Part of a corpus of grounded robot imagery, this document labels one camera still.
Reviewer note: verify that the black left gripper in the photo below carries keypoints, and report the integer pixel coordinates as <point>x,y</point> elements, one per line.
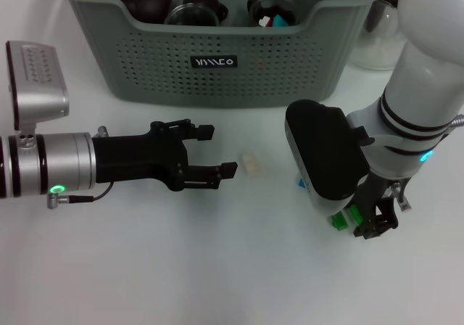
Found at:
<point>137,158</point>

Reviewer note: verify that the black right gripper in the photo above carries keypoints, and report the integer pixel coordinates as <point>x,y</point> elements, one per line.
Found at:
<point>373,191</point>

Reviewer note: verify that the green toy brick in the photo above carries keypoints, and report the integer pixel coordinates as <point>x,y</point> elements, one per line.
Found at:
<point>354,214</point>
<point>339,220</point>

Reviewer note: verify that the white toy brick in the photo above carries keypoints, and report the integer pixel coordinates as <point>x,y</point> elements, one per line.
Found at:
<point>251,163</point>
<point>264,21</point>

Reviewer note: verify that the teal toy brick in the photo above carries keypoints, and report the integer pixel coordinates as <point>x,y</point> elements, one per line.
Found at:
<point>280,22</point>

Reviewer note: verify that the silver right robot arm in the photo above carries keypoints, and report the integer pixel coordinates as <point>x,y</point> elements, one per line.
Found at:
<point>417,85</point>

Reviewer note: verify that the grey-green perforated storage bin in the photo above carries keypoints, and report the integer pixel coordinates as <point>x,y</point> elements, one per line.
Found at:
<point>217,82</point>

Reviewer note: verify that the blue flat toy brick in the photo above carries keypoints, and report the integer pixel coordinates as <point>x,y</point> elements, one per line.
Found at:
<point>301,184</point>

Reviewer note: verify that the black round teapot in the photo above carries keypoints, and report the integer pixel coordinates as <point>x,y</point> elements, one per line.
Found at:
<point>145,2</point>

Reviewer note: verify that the clear glass carafe black lid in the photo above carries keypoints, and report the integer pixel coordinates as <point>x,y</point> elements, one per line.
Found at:
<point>380,49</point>

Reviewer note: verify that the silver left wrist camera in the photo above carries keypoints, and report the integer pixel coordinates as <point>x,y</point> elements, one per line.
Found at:
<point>36,85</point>

